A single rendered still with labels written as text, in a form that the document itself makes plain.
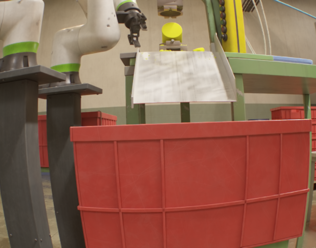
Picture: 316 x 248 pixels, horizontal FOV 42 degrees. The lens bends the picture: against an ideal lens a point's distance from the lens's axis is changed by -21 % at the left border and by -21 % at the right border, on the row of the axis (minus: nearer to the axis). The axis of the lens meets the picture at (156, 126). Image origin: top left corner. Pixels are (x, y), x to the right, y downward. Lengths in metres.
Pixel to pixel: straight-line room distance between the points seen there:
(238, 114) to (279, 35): 9.12
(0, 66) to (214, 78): 0.63
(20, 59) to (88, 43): 0.54
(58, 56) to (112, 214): 1.09
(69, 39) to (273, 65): 0.76
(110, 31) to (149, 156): 1.00
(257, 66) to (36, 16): 0.68
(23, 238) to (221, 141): 0.69
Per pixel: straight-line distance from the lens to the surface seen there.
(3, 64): 1.25
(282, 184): 0.77
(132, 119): 1.52
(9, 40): 1.25
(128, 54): 1.54
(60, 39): 1.77
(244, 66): 1.40
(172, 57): 1.51
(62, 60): 1.75
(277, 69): 1.42
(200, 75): 1.38
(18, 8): 1.25
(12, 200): 1.23
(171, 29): 1.64
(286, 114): 4.74
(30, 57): 1.24
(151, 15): 10.18
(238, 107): 1.39
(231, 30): 1.63
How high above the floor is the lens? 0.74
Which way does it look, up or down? 1 degrees up
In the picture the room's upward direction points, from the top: 2 degrees counter-clockwise
